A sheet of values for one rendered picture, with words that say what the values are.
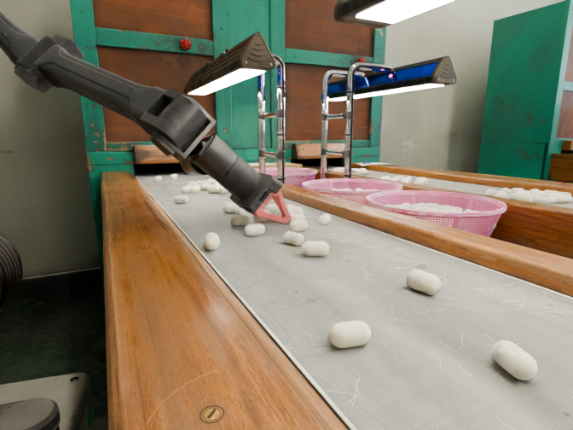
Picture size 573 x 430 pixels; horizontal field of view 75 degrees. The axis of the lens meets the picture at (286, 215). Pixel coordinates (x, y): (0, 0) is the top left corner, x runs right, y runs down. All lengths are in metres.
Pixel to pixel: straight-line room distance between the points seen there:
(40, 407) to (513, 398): 0.54
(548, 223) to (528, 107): 2.63
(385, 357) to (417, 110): 3.26
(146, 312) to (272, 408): 0.15
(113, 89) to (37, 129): 1.77
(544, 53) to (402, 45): 0.99
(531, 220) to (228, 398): 0.73
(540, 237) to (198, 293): 0.68
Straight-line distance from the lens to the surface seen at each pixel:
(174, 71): 1.63
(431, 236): 0.57
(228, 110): 1.65
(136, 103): 0.64
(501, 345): 0.31
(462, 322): 0.37
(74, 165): 2.44
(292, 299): 0.38
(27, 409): 0.64
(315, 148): 1.77
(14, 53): 0.96
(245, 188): 0.62
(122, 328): 0.30
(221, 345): 0.26
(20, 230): 2.51
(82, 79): 0.76
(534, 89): 3.44
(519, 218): 0.88
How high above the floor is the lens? 0.90
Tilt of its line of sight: 12 degrees down
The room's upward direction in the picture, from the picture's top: straight up
